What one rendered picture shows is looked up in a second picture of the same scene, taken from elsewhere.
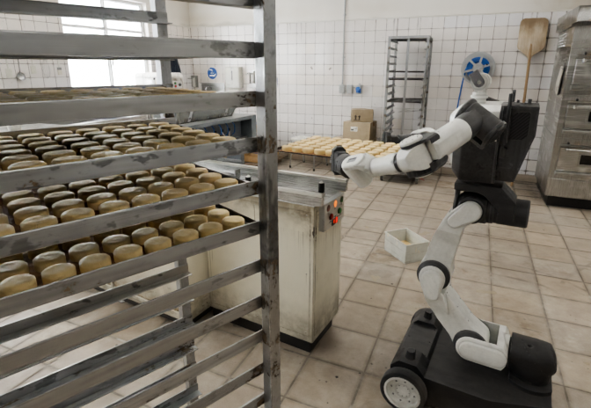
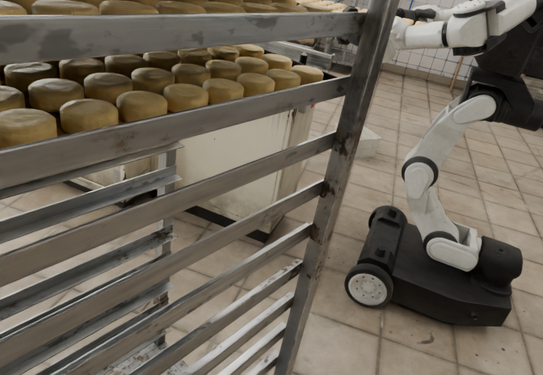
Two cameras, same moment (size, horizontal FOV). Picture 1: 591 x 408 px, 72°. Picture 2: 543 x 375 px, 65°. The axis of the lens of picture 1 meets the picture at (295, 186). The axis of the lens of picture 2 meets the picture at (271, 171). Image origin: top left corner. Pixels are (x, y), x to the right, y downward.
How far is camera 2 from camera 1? 40 cm
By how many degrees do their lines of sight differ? 16
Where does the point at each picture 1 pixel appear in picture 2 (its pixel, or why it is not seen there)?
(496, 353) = (469, 255)
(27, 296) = (60, 149)
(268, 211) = (373, 62)
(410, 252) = (360, 147)
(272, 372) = (314, 274)
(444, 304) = (425, 204)
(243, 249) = not seen: hidden behind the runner
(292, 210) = not seen: hidden behind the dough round
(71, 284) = (128, 136)
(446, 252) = (440, 149)
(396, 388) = (361, 284)
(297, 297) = (260, 184)
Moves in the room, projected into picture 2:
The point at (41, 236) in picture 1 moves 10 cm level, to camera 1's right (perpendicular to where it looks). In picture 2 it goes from (94, 34) to (231, 52)
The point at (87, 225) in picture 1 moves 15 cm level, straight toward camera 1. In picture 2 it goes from (165, 29) to (267, 94)
